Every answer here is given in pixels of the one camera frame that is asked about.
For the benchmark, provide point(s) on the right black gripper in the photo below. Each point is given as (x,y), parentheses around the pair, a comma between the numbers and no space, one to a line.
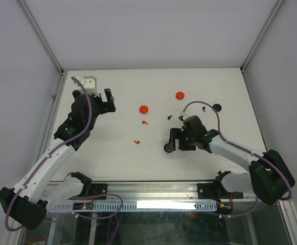
(177,133)

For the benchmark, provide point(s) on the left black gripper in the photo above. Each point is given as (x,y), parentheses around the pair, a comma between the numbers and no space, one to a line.
(107,106)

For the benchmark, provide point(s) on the black earbud charging case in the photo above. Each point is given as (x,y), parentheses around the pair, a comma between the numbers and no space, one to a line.
(168,148)

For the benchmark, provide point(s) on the red charging case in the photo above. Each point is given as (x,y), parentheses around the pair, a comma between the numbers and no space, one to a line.
(144,109)
(180,95)

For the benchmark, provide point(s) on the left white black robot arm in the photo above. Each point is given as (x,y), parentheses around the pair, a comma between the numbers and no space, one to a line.
(29,200)

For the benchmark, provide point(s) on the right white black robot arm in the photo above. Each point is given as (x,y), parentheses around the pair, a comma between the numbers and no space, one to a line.
(266,175)

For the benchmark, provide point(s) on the small green circuit board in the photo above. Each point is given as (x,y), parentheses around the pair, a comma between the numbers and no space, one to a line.
(83,206)

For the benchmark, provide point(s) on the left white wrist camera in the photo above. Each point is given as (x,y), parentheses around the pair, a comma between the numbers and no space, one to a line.
(89,83)

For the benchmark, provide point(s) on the aluminium mounting rail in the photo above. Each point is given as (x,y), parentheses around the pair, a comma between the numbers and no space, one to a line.
(132,191)

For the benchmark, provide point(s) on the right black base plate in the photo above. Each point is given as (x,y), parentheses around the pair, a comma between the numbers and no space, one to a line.
(215,192)

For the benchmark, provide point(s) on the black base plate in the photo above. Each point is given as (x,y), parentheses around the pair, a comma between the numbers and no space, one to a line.
(97,190)
(215,192)

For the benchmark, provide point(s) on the grey slotted cable duct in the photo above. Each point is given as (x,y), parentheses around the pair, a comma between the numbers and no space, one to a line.
(140,206)

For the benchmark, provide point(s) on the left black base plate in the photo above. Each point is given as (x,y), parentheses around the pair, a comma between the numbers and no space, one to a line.
(97,190)

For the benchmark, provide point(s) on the left aluminium frame post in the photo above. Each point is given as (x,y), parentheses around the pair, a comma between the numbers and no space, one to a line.
(39,34)

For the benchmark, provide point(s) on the aluminium frame post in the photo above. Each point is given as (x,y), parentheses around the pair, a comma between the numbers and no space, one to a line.
(269,20)
(39,34)

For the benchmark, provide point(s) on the right aluminium frame post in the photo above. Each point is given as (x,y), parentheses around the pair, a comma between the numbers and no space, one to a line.
(269,20)

